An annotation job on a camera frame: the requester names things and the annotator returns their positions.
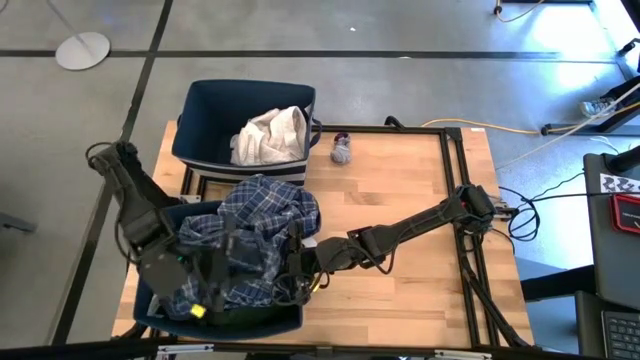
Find grey sock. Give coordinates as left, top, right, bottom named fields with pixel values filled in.
left=329, top=132, right=353, bottom=165

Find person's shoe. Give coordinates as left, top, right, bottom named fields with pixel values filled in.
left=579, top=97, right=617, bottom=119

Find black white marker tag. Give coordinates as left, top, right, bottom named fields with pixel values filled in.
left=599, top=173, right=640, bottom=197

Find red black device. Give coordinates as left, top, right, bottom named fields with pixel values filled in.
left=608, top=193, right=640, bottom=236

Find black keyboard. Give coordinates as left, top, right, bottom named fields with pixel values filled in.
left=601, top=309, right=640, bottom=360

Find dark blue plaid shirt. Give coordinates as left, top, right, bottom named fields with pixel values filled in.
left=159, top=173, right=322, bottom=322

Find grey side desk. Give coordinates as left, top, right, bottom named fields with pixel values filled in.
left=582, top=152, right=640, bottom=312

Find navy white striped fabric bin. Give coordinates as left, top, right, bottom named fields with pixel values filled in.
left=132, top=199, right=306, bottom=342
left=171, top=78, right=324, bottom=187

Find yellow floor cable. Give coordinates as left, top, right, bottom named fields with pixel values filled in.
left=419, top=118, right=547, bottom=136

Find black rig crossbar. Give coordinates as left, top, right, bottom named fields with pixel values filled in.
left=0, top=338, right=640, bottom=360

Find white floor cable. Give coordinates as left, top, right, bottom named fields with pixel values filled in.
left=494, top=82, right=640, bottom=172

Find black desk leg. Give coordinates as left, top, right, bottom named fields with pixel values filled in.
left=539, top=74, right=640, bottom=137

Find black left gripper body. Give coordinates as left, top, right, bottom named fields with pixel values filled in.
left=192, top=247, right=234, bottom=301

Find white cloth garment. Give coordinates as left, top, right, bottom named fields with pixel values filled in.
left=229, top=105, right=309, bottom=167

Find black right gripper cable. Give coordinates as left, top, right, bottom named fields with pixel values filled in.
left=269, top=269, right=332, bottom=307

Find round grey floor stand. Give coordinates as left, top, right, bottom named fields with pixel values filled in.
left=43, top=0, right=112, bottom=72

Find black coiled cables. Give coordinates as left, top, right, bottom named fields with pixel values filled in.
left=497, top=172, right=586, bottom=244

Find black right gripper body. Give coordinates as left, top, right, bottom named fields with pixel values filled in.
left=287, top=247, right=326, bottom=281

